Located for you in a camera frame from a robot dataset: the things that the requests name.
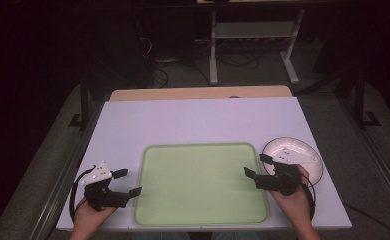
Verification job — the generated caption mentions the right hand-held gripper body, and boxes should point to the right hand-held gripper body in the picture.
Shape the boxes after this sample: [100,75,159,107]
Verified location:
[254,146,319,197]

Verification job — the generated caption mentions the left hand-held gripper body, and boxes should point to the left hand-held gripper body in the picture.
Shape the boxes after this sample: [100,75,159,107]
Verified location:
[79,161,131,212]

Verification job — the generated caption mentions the person's left hand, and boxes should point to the person's left hand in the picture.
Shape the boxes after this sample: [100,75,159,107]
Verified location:
[71,197,118,233]

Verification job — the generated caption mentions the person's right hand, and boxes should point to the person's right hand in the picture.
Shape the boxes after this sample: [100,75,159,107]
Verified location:
[269,164,315,228]

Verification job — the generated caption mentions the white plate with dark rim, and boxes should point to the white plate with dark rim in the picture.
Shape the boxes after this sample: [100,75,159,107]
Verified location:
[261,136,324,186]

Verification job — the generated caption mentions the light green tray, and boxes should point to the light green tray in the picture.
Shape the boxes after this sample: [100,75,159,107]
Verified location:
[133,142,271,227]

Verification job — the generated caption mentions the black metal stand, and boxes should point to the black metal stand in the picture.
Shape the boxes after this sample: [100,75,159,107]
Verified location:
[68,73,93,130]
[352,70,383,130]

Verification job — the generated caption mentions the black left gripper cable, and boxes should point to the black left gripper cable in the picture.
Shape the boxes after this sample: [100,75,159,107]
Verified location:
[69,165,97,223]

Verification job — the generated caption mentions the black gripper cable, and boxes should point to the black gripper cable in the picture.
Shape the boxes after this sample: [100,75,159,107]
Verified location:
[69,165,97,223]
[299,173,318,223]

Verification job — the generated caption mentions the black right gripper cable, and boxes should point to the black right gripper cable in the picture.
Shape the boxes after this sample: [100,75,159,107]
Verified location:
[299,173,318,223]

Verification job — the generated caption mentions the aluminium frame rail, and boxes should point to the aluminium frame rail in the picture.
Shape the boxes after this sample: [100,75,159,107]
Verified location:
[28,99,105,240]
[336,95,390,215]

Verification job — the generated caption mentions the black floor cable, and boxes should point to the black floor cable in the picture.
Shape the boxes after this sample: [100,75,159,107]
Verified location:
[342,201,390,236]

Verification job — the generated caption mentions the tangle of black floor cables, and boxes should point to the tangle of black floor cables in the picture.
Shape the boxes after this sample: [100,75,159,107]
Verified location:
[215,49,261,70]

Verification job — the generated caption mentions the black hanging cables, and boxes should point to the black hanging cables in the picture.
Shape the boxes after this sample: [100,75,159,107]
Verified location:
[135,15,171,90]

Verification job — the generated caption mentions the white metal desk frame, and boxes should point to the white metal desk frame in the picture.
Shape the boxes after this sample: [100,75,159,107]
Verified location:
[208,8,306,86]

